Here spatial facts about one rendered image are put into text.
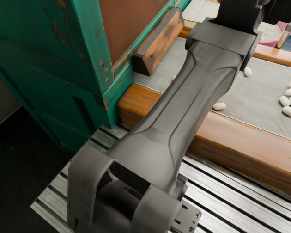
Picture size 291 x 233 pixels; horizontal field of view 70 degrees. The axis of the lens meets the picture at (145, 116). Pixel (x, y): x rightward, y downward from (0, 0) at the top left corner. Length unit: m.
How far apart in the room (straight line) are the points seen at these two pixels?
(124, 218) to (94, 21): 0.37
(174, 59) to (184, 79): 0.58
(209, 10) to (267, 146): 0.62
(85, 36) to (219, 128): 0.41
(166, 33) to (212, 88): 0.54
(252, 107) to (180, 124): 0.54
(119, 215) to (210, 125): 0.44
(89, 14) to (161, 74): 0.38
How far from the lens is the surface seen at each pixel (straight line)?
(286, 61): 0.89
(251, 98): 0.74
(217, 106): 0.66
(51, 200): 0.67
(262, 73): 0.84
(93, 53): 0.48
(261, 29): 1.05
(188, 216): 0.60
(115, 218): 0.22
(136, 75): 0.75
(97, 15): 0.47
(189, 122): 0.19
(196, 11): 1.01
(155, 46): 0.69
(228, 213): 0.63
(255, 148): 0.61
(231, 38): 0.29
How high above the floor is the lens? 1.26
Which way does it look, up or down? 56 degrees down
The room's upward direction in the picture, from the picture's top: 3 degrees counter-clockwise
